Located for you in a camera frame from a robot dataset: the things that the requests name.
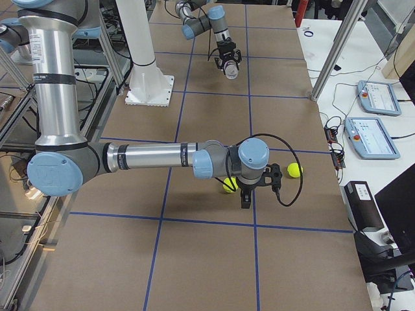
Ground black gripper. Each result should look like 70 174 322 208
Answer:
238 181 257 209
215 41 242 71

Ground Wilson tennis ball can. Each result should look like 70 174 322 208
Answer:
223 60 239 80

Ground yellow tennis ball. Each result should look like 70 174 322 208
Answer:
287 163 303 178
222 177 239 193

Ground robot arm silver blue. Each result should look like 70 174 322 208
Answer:
175 1 242 80
11 1 271 208

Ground small black electronics board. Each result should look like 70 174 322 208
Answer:
324 126 338 143

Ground black box with label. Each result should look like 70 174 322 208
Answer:
344 181 384 232

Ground black monitor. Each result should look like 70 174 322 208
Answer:
375 165 414 253

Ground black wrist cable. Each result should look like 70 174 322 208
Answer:
226 133 305 207

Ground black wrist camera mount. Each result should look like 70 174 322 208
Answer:
263 163 282 193

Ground white pedestal column base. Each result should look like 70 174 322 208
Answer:
116 0 174 107

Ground teach pendant farther from post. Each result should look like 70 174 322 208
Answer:
344 117 401 160

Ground teach pendant near post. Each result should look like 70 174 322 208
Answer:
357 80 401 117

